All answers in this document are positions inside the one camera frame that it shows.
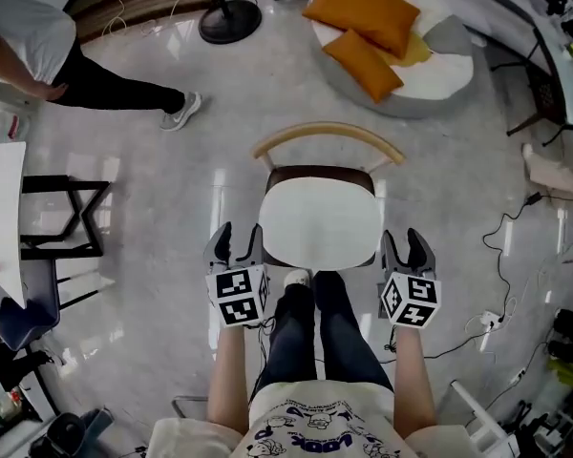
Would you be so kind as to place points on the person's dark jeans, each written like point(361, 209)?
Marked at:
point(334, 332)

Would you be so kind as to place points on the person's right forearm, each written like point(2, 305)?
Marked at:
point(413, 380)

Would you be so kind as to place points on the white seat wooden chair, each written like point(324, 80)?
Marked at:
point(329, 128)

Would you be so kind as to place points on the white metal frame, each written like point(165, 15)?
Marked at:
point(477, 418)

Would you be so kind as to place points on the dark blue chair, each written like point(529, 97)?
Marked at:
point(28, 313)

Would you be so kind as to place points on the black standing floor fan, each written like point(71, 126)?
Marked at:
point(229, 22)

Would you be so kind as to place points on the person's left forearm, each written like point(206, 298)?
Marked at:
point(231, 375)

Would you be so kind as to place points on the small orange pillow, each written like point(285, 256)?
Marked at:
point(363, 65)

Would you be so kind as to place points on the white table with black legs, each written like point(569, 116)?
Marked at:
point(2, 217)

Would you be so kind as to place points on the person's cream printed shirt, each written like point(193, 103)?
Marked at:
point(315, 422)

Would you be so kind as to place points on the white power strip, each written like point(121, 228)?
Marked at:
point(491, 318)

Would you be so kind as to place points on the round grey white pouf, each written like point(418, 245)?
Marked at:
point(439, 79)

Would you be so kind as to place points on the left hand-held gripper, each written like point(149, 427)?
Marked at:
point(236, 289)

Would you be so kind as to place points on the person's left white shoe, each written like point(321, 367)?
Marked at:
point(297, 277)

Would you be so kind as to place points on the large orange pillow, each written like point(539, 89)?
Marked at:
point(363, 7)

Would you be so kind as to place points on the white seat cushion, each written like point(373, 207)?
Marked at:
point(320, 222)

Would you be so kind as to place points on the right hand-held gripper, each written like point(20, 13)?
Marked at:
point(410, 296)

